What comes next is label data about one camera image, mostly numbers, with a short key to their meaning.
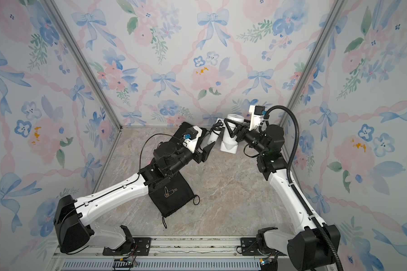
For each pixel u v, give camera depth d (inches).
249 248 28.6
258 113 22.8
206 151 23.5
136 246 28.8
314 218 15.9
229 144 26.6
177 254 28.8
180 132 46.2
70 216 15.9
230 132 24.7
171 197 34.9
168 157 19.7
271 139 20.1
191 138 21.2
